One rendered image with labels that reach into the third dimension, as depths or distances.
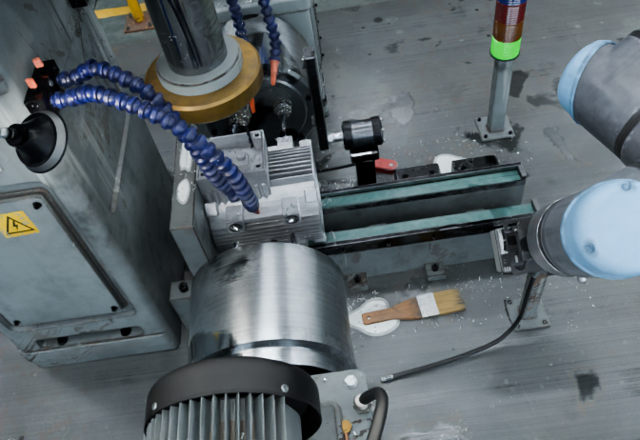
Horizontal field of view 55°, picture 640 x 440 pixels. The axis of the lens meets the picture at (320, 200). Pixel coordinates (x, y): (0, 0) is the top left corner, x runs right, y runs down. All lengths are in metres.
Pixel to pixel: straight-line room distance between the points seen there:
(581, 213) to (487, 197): 0.73
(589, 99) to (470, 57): 1.07
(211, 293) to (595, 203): 0.55
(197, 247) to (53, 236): 0.22
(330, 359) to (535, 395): 0.45
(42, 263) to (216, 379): 0.52
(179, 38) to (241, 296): 0.37
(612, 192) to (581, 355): 0.67
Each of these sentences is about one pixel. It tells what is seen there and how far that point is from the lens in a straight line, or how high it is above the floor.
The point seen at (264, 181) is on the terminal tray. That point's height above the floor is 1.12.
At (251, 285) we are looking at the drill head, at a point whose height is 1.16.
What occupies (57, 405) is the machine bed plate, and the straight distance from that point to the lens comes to 1.36.
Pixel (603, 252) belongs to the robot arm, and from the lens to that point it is 0.62.
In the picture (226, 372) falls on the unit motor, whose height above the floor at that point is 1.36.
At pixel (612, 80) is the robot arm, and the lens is 0.75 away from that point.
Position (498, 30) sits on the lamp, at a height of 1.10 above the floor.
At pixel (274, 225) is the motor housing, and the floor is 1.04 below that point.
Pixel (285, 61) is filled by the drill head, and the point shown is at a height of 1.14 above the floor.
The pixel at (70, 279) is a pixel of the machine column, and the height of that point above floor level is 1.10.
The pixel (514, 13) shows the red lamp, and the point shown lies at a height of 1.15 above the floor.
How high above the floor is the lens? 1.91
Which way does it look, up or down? 50 degrees down
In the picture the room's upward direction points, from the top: 11 degrees counter-clockwise
